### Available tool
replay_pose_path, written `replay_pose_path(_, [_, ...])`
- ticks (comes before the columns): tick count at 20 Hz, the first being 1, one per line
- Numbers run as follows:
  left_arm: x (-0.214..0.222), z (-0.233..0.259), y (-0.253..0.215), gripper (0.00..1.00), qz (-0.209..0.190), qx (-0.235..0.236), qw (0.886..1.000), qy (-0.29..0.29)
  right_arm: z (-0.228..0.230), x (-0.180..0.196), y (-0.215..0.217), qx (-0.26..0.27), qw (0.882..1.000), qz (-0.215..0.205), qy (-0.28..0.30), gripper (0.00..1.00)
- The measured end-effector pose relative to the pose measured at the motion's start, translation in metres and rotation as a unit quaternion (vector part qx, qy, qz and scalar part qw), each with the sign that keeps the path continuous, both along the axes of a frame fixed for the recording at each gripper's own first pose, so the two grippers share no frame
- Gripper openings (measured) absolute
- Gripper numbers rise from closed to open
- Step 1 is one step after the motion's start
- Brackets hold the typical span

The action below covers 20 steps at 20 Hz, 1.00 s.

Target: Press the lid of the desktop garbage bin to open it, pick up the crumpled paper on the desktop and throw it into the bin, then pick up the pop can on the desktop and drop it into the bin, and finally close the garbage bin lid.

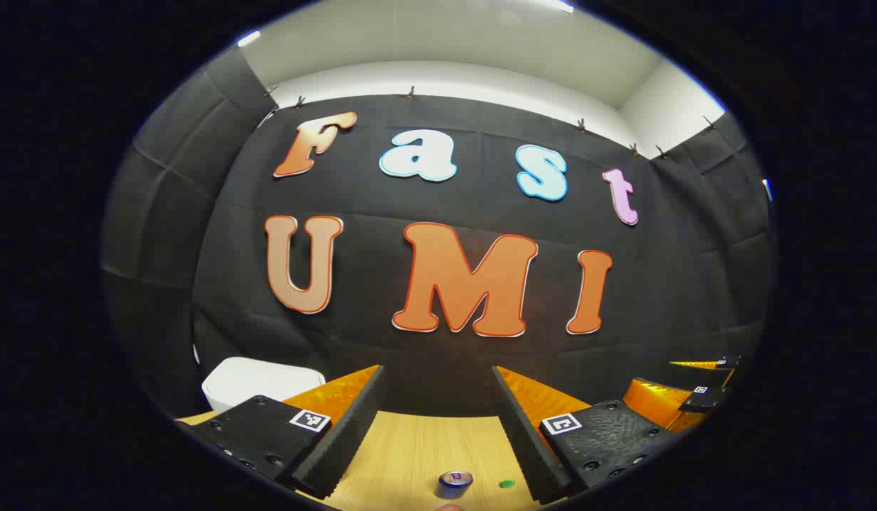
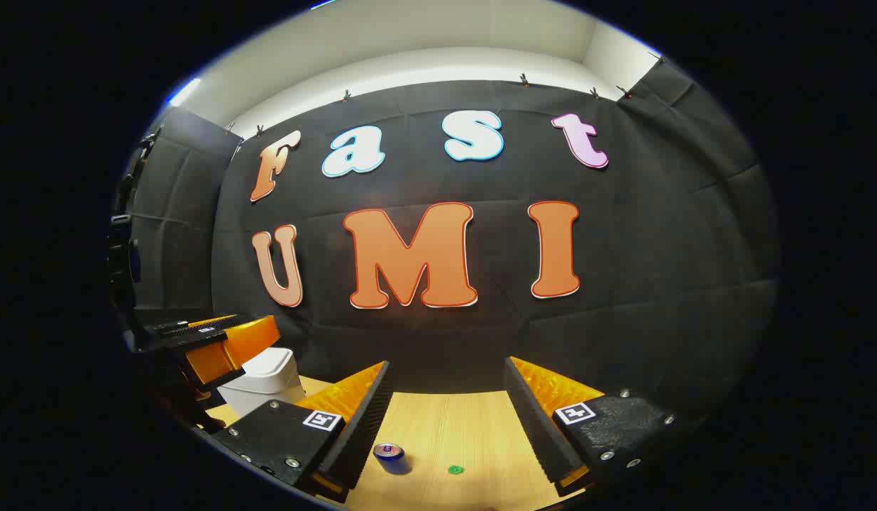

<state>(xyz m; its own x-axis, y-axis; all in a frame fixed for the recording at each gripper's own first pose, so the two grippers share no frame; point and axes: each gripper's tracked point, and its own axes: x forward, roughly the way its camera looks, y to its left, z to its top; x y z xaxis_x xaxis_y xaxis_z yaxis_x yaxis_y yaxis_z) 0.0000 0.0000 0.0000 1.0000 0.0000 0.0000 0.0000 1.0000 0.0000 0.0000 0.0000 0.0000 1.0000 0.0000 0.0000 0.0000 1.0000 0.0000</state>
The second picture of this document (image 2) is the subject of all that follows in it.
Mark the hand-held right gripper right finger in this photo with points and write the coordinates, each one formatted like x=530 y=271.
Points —
x=534 y=426

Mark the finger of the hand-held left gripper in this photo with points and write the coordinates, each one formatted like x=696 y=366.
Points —
x=211 y=365
x=197 y=331

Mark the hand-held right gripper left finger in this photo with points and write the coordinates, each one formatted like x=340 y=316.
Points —
x=357 y=433

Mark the blue pop can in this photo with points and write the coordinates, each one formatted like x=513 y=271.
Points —
x=392 y=460

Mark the white desktop garbage bin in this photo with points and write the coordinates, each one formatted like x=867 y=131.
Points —
x=268 y=376

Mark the wooden desktop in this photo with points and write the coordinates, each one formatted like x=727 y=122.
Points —
x=453 y=426

